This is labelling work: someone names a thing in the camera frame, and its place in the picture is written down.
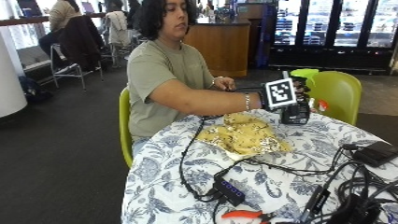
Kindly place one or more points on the flat black box device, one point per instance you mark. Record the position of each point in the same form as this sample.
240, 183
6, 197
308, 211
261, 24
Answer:
375, 153

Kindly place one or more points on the black connector plug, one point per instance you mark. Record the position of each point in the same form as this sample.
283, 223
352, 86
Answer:
317, 200

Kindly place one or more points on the thin silver bangle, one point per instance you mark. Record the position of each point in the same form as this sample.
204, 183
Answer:
213, 82

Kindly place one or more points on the white cube with black markers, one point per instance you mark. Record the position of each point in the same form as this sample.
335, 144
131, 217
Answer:
280, 92

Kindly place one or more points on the lime green cup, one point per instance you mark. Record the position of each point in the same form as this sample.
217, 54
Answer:
305, 74

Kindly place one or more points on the white round pillar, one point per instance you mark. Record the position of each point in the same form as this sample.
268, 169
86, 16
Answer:
10, 71

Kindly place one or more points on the dark jacket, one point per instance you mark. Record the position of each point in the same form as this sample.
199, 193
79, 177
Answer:
80, 42

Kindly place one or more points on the lime green plastic chair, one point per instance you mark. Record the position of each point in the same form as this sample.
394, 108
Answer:
124, 124
337, 95

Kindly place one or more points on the dark backpack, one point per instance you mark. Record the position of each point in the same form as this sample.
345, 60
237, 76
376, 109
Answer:
34, 90

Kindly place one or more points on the person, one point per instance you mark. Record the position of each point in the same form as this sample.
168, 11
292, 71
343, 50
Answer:
62, 18
162, 71

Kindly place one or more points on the red and white small object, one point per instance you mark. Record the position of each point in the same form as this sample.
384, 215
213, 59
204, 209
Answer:
323, 105

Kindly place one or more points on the chair with white jacket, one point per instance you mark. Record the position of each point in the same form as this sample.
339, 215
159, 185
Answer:
118, 31

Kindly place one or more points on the wooden counter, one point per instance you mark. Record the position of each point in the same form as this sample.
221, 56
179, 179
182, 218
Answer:
220, 46

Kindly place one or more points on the yellow gold patterned cloth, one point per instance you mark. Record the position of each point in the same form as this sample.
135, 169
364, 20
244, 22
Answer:
244, 135

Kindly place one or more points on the metal chair with dark jacket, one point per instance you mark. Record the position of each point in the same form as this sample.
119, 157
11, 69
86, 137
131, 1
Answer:
76, 59

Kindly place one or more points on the glass door display fridges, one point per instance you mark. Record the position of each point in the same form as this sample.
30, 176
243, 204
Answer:
332, 31

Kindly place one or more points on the black hub with blue lights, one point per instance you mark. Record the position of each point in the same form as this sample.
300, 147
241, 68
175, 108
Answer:
229, 191

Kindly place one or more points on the blue floral white tablecloth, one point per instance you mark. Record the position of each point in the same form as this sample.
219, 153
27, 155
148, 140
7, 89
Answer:
166, 186

